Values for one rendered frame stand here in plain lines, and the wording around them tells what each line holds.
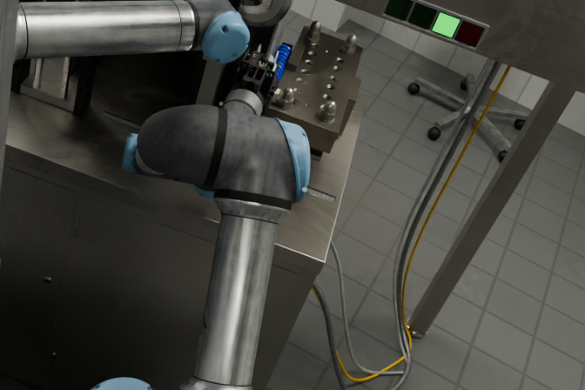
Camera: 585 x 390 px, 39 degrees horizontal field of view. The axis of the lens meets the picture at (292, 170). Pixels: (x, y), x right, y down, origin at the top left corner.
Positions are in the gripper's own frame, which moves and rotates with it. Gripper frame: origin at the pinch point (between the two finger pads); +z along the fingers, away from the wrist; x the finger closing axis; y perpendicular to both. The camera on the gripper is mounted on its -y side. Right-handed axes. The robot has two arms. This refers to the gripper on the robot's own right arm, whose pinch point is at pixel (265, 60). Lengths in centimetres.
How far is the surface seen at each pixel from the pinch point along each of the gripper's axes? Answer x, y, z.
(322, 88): -13.6, -6.8, 7.9
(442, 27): -35.4, 7.1, 29.4
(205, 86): 10.2, -6.5, -7.8
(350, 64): -18.0, -7.3, 22.5
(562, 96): -74, -8, 46
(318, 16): -1, -113, 229
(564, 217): -134, -115, 142
